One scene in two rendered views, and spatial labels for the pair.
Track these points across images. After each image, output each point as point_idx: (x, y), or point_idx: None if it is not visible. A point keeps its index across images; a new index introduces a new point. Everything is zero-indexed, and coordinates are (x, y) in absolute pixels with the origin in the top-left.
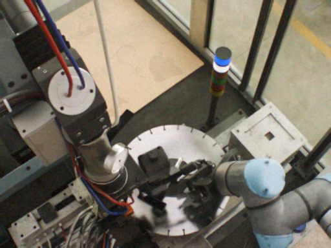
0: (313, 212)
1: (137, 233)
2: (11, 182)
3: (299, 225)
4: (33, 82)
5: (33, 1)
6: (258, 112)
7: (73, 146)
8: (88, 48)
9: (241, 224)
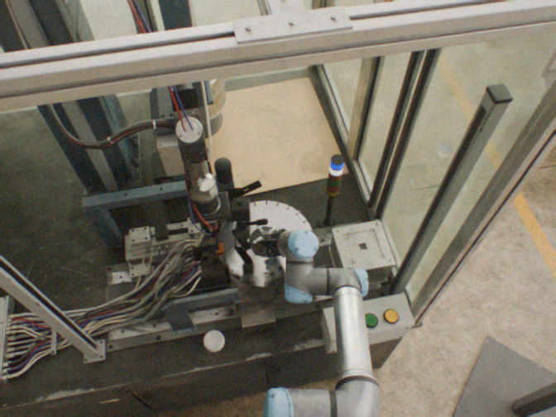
0: (331, 287)
1: (220, 274)
2: (143, 194)
3: (317, 291)
4: None
5: None
6: (363, 224)
7: (187, 168)
8: (258, 123)
9: (311, 313)
